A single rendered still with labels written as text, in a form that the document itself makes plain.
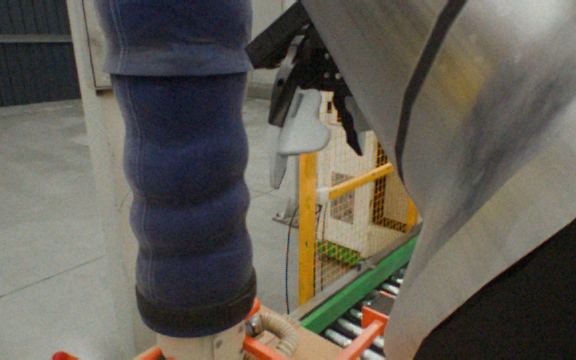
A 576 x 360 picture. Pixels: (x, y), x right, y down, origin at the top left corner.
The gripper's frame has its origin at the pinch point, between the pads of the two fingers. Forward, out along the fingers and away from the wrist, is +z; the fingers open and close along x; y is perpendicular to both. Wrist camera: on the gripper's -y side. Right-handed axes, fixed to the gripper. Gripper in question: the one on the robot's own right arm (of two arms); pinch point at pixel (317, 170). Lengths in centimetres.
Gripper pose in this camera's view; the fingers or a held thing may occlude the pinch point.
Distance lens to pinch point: 45.3
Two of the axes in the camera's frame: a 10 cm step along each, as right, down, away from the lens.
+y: 7.7, 2.1, -6.0
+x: 6.4, -2.5, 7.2
